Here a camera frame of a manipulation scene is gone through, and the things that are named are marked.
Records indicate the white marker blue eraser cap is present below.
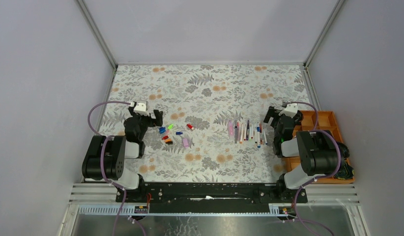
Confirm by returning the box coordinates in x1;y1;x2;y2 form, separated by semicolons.
262;128;268;145

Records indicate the slotted aluminium cable duct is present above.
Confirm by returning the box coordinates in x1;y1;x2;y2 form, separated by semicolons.
79;204;288;216

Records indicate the purple pen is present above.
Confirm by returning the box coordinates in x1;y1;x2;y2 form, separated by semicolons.
246;120;251;141

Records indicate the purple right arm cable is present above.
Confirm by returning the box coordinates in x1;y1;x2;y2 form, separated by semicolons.
282;101;342;235

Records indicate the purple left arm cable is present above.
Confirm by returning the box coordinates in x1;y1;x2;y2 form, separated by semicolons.
88;101;136;236

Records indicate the pink highlighter cap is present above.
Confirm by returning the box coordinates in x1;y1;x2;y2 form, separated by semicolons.
182;138;189;148

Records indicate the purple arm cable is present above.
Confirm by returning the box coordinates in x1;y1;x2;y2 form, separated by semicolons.
282;101;342;235
88;101;136;236

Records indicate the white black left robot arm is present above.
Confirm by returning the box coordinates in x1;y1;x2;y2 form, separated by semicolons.
82;110;163;202

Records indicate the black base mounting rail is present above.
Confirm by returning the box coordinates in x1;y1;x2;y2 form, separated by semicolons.
115;178;308;207

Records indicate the orange wooden compartment tray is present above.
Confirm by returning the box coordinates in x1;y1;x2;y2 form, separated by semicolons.
293;110;355;184

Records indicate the white marker orange cap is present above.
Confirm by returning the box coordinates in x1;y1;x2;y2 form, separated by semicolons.
239;124;245;144

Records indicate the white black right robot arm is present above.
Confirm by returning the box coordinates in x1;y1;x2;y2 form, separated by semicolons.
264;103;350;203

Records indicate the pink highlighter marker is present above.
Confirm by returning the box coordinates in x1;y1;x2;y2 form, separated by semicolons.
228;120;234;138

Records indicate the floral patterned table mat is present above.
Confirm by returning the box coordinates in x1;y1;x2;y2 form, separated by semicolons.
99;65;309;182

